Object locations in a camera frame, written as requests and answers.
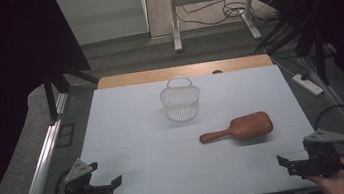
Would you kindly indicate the brown wooden paddle hairbrush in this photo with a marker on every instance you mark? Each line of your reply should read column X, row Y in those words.
column 248, row 126

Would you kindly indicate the person's right hand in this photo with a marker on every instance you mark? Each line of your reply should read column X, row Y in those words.
column 334, row 186

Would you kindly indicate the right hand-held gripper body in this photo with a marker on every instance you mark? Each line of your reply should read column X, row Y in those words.
column 319, row 158

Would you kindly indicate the pale wall panel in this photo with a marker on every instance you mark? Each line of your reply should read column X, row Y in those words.
column 102, row 15

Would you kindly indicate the white power strip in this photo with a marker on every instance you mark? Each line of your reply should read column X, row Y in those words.
column 308, row 85

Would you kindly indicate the wooden table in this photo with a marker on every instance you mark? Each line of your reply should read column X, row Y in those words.
column 157, row 75

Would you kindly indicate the white plastic mesh basket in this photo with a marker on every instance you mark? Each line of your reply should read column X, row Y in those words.
column 180, row 101

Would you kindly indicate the black tripod stand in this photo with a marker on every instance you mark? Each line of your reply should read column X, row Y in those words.
column 307, row 42
column 54, row 85

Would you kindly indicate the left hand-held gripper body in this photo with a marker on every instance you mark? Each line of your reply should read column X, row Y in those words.
column 81, row 189

